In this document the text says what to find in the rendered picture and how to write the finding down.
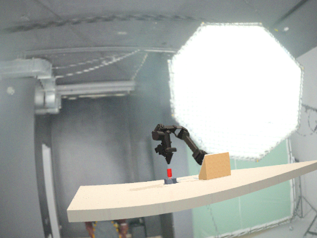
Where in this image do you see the red marker cap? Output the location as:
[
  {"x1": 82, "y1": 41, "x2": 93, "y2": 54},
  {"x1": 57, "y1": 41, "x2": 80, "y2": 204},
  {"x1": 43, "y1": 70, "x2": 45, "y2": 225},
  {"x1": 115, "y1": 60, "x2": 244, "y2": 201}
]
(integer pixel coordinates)
[{"x1": 167, "y1": 169, "x2": 172, "y2": 177}]

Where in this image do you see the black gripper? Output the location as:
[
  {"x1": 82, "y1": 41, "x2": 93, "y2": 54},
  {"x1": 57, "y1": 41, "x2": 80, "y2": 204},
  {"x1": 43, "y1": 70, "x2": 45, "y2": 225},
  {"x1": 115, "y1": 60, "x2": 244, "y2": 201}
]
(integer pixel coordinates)
[{"x1": 158, "y1": 140, "x2": 177, "y2": 164}]

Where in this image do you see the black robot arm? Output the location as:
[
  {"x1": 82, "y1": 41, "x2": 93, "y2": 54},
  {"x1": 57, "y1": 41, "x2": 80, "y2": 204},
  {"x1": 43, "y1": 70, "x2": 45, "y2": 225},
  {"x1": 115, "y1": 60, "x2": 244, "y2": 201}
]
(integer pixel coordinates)
[{"x1": 152, "y1": 124, "x2": 207, "y2": 165}]

